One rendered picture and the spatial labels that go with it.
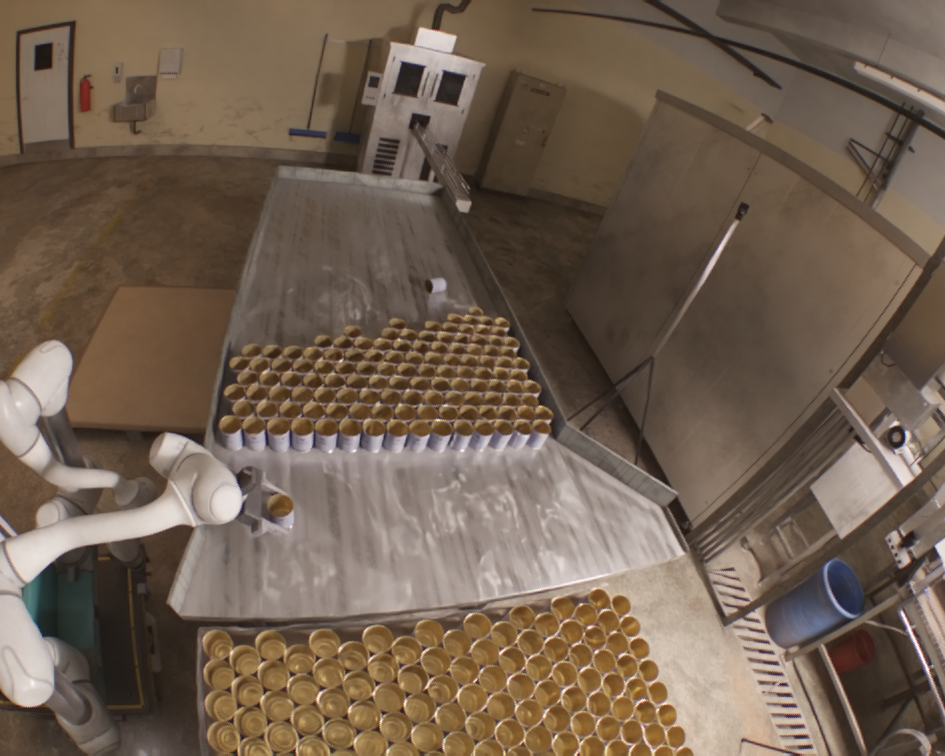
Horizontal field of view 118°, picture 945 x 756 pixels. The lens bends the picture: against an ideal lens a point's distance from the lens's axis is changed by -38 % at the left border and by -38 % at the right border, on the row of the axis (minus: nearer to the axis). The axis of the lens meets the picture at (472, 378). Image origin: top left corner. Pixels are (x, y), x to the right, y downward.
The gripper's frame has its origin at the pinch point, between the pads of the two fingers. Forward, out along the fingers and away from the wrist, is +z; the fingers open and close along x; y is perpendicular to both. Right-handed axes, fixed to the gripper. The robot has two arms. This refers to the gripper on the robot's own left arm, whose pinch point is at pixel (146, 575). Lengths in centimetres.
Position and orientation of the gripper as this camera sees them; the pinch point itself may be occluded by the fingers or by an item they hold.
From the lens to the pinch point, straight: 188.5
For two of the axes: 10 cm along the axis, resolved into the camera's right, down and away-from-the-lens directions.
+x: -3.7, -7.0, 6.1
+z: -2.8, 7.1, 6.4
